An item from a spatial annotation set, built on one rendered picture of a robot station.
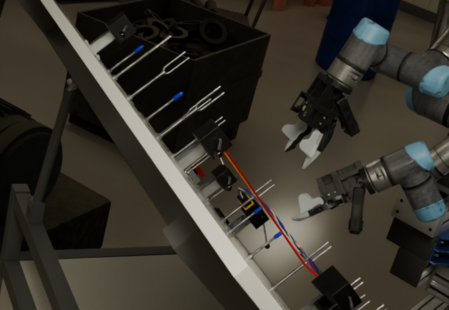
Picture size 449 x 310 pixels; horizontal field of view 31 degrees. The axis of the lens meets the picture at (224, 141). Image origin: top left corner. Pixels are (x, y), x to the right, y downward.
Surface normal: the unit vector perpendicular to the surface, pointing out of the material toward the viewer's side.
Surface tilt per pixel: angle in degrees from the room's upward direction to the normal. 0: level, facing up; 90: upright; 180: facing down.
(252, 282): 90
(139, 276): 0
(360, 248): 0
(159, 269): 0
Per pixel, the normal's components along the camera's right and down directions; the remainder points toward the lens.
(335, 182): -0.25, -0.03
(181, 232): -0.45, -0.65
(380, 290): 0.24, -0.89
